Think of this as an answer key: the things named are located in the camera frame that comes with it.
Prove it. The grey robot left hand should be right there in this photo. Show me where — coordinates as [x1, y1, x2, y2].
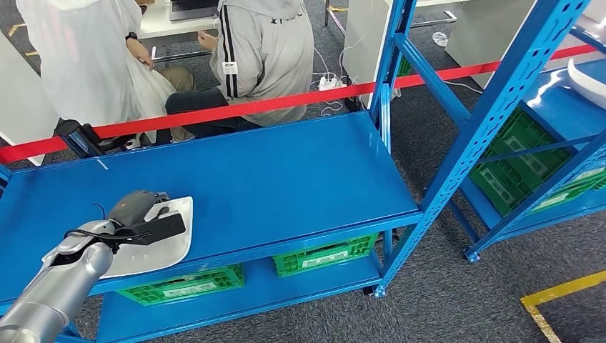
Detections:
[107, 190, 172, 229]

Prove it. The dark laptop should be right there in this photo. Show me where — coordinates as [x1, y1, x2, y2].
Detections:
[169, 0, 222, 23]

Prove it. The yellow floor tape square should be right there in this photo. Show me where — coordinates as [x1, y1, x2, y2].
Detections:
[520, 270, 606, 343]

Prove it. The white power strip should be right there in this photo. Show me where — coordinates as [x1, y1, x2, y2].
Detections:
[317, 75, 350, 92]

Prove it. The blue metal shelf rack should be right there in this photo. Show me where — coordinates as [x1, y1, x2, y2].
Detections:
[447, 26, 606, 264]
[0, 0, 591, 343]

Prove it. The person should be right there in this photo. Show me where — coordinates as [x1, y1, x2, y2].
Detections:
[155, 0, 316, 141]
[15, 0, 197, 144]

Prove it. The white plastic shell part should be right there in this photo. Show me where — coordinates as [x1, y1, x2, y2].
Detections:
[98, 196, 194, 279]
[566, 57, 606, 111]

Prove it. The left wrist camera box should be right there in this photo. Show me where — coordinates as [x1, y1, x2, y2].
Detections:
[113, 213, 187, 247]

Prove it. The white desk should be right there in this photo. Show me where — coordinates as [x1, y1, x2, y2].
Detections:
[137, 0, 224, 62]

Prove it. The black stanchion post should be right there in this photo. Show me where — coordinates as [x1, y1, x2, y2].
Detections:
[53, 119, 104, 159]

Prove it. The red barrier belt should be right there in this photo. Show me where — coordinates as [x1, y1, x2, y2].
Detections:
[0, 44, 598, 165]

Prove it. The white cabinet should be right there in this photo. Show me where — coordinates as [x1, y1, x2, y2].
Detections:
[444, 0, 538, 90]
[342, 0, 393, 82]

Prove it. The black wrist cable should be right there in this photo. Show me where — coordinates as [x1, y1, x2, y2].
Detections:
[64, 203, 152, 242]

